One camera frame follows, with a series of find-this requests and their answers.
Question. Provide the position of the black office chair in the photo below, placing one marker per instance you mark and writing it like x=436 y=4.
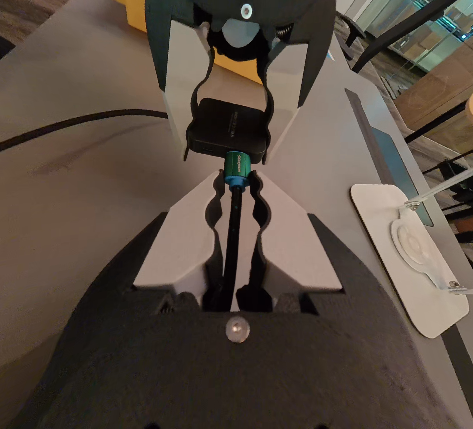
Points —
x=406 y=26

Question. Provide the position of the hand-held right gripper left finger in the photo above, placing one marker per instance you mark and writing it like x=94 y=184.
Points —
x=173 y=248

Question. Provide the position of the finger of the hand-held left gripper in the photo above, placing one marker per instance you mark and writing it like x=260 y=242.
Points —
x=181 y=67
x=288 y=85

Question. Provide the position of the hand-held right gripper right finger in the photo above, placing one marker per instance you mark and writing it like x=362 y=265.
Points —
x=299 y=251

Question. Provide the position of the black tripod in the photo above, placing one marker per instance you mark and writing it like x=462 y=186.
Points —
x=436 y=122

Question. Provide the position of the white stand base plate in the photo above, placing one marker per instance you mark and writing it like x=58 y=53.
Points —
x=380 y=233

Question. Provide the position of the cardboard box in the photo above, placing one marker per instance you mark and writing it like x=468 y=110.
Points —
x=436 y=96

